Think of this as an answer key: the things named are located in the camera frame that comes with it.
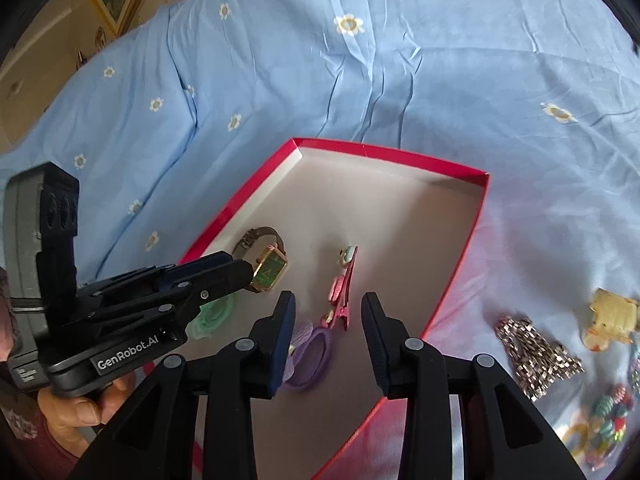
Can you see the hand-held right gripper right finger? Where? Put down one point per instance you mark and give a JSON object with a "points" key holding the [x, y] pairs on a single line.
{"points": [[376, 345]]}

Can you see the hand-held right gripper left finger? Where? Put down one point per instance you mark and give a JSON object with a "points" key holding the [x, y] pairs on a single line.
{"points": [[282, 342]]}

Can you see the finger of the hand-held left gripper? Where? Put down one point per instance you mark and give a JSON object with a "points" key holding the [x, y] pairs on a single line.
{"points": [[200, 266], [225, 280]]}

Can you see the gold green-faced wristwatch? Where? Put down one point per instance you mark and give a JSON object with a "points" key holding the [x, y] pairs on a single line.
{"points": [[270, 270]]}

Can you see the red cardboard box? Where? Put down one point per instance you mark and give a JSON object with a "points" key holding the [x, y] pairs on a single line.
{"points": [[375, 200]]}

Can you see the yellow hair claw clip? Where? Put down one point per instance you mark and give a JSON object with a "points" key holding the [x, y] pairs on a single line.
{"points": [[610, 315]]}

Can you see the person's left forearm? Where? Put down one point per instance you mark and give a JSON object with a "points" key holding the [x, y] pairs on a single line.
{"points": [[30, 447]]}

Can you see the person's left hand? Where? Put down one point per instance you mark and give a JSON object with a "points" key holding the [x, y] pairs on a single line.
{"points": [[75, 415]]}

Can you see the blue floral blanket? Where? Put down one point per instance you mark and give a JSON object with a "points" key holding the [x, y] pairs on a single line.
{"points": [[400, 60]]}

